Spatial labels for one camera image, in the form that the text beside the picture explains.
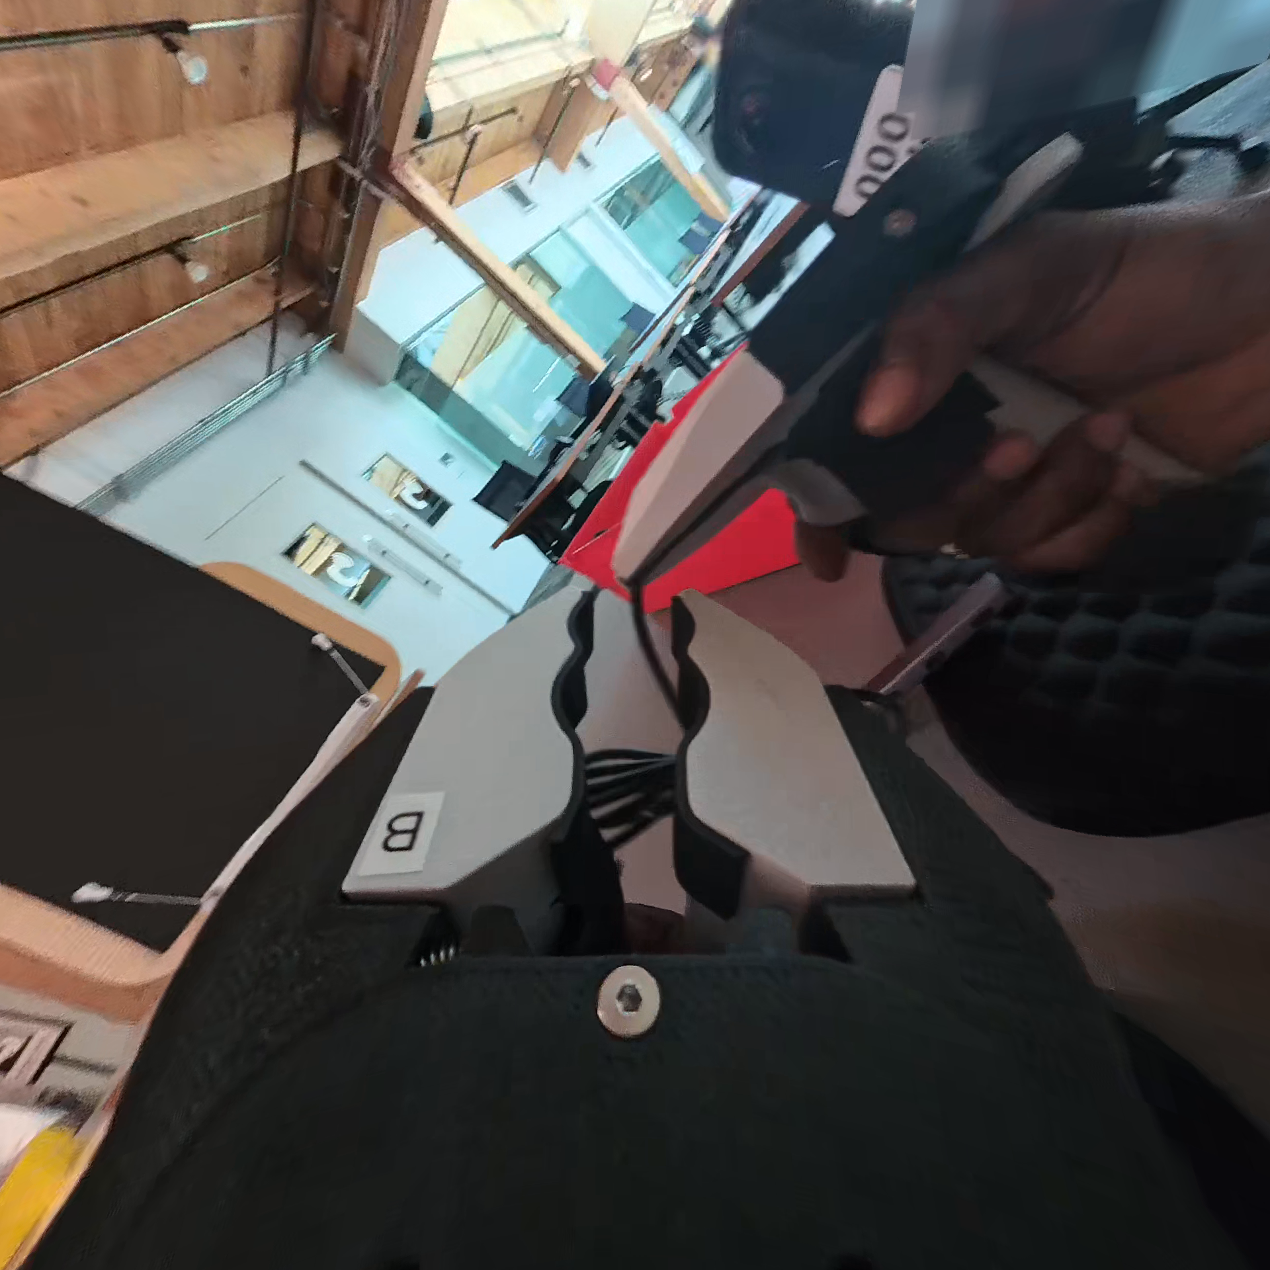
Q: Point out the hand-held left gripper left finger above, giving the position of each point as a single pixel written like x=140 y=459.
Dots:
x=477 y=755

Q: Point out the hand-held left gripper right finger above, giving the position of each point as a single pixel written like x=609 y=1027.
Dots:
x=795 y=784

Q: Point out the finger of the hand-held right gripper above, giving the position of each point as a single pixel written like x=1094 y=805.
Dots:
x=823 y=495
x=695 y=447

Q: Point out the grey usb hub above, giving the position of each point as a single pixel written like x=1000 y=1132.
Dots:
x=943 y=633

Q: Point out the person's right hand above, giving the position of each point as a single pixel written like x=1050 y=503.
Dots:
x=1141 y=318

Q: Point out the long wooden desk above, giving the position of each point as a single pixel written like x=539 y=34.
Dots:
x=636 y=383

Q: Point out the red box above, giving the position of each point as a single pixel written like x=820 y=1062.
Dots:
x=734 y=556

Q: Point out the black office chair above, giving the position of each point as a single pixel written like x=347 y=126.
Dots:
x=506 y=492

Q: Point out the black mat on table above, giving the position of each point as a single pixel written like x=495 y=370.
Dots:
x=149 y=695

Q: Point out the black honeycomb cushion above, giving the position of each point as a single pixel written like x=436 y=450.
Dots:
x=1121 y=675

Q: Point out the ceiling spot light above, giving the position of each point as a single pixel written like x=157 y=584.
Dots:
x=188 y=66
x=196 y=268

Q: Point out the yellow packet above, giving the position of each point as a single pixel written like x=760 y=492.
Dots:
x=36 y=1191

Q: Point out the framed wall picture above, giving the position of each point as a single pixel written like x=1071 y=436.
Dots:
x=338 y=568
x=409 y=492

